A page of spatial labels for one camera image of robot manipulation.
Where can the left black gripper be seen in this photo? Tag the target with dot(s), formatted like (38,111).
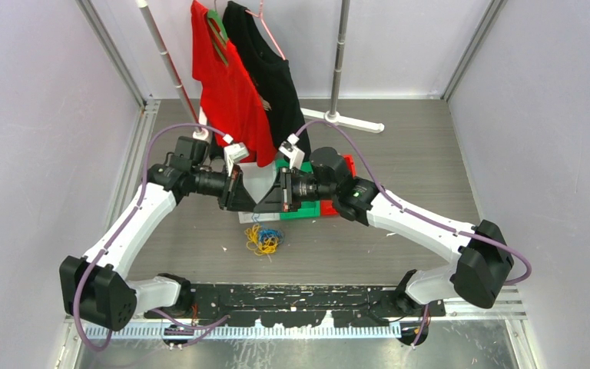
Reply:
(235,197)

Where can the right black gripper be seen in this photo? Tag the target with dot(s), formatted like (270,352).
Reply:
(280,194)

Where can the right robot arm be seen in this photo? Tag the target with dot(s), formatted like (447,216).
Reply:
(478,262)

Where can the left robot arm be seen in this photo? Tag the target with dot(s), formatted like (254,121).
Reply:
(95,287)

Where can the white plastic bin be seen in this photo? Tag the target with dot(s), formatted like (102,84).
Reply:
(258,181)

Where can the green plastic bin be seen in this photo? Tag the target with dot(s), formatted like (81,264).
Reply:
(308,209)

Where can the red plastic bin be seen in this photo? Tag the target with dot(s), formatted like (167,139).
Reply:
(346,169)

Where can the black t-shirt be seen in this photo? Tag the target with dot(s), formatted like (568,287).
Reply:
(269,72)

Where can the red t-shirt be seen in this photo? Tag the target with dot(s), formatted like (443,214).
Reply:
(229,99)

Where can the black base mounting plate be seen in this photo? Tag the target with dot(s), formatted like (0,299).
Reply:
(290,305)

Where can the green clothes hanger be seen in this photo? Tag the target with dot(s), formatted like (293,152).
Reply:
(218,35)

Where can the left rack pole with base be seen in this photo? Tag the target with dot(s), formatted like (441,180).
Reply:
(200,131)

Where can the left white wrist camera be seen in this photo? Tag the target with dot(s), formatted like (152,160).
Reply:
(234,153)

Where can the white slotted cable duct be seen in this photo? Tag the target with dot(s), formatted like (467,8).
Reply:
(164,329)

